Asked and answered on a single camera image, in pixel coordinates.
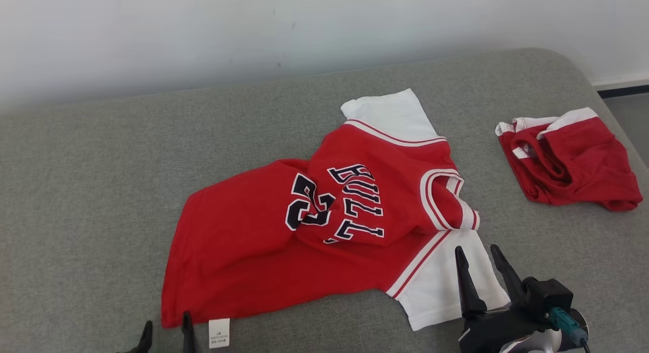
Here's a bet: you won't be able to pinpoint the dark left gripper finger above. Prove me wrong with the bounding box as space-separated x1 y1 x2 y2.
133 321 154 353
181 311 198 353

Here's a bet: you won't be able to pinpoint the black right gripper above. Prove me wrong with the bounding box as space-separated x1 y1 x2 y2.
454 244 549 353

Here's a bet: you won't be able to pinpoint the red basketball jersey white sleeves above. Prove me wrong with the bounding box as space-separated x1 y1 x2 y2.
161 88 511 349

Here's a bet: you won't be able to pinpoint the red shorts white waistband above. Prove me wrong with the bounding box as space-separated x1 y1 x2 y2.
495 108 643 213

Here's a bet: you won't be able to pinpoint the grey fabric sofa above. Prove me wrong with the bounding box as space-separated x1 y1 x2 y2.
0 48 649 353

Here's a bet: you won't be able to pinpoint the black right cable teal plug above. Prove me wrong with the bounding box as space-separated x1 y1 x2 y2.
547 306 591 353

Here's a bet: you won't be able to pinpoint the white wall skirting board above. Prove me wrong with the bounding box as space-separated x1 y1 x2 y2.
591 75 649 97

